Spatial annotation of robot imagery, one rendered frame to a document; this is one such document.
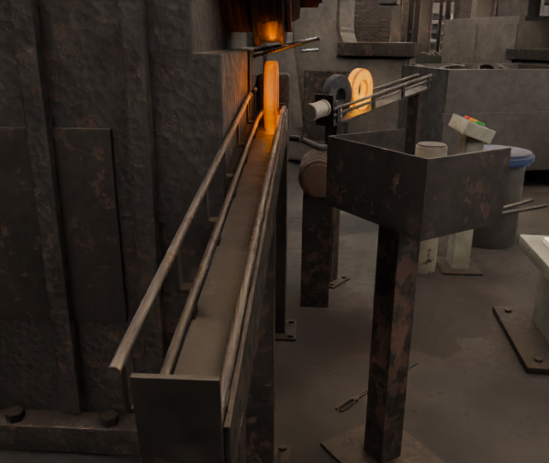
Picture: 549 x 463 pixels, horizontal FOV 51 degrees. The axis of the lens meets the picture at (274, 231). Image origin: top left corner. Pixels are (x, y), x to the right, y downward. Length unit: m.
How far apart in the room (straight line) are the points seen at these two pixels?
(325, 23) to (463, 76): 1.13
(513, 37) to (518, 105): 1.59
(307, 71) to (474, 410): 3.12
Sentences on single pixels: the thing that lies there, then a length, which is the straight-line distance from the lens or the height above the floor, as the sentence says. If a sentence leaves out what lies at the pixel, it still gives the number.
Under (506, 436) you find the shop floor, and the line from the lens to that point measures 1.55.
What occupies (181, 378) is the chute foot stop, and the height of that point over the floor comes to 0.63.
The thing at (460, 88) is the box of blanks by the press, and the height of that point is 0.63.
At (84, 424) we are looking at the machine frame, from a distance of 1.42.
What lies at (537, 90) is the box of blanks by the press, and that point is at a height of 0.61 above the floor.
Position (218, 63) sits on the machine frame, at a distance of 1.11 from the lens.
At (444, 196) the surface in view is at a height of 0.65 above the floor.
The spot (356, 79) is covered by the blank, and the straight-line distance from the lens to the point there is 2.17.
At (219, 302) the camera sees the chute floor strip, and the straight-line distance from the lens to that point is 0.76.
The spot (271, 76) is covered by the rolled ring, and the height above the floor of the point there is 0.81.
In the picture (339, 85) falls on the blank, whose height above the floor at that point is 0.75.
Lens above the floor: 0.89
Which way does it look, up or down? 19 degrees down
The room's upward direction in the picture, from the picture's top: straight up
